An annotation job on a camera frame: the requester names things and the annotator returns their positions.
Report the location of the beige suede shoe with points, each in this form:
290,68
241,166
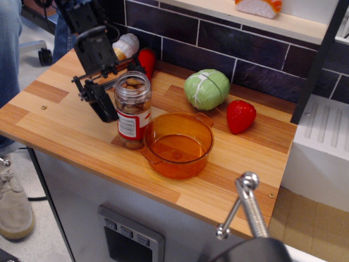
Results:
17,219

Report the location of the clear almond jar red label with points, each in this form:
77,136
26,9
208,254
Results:
133,99

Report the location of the light wooden shelf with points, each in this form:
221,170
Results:
283,24

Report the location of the red toy strawberry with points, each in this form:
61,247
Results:
240,116

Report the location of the red toy chili pepper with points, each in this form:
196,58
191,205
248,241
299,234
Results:
147,59

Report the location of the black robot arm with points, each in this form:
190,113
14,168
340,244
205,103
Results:
83,17

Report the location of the orange transparent plastic pot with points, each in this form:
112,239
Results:
177,144

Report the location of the toy ice cream cone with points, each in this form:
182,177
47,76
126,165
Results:
126,46

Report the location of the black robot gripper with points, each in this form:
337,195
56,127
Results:
99,60

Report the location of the toy salmon sushi piece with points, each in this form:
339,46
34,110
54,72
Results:
264,8

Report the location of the blue jeans leg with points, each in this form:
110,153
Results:
11,28

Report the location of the black chair caster wheel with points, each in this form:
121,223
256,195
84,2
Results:
45,57

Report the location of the white toy sink drainboard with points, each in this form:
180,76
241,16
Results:
323,127

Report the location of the green toy cabbage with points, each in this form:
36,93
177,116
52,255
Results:
207,89

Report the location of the grey oven control panel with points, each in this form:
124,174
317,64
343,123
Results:
128,240

